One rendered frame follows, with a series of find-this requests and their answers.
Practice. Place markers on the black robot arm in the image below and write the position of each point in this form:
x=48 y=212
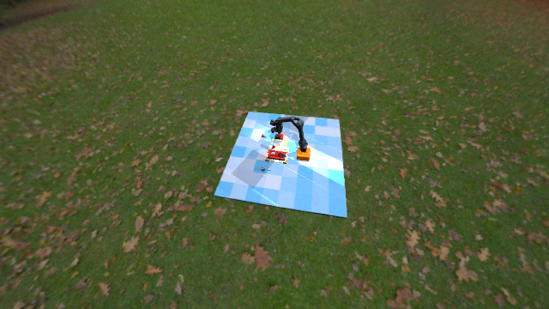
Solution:
x=299 y=125

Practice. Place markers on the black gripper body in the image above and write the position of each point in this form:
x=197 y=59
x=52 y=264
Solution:
x=278 y=131

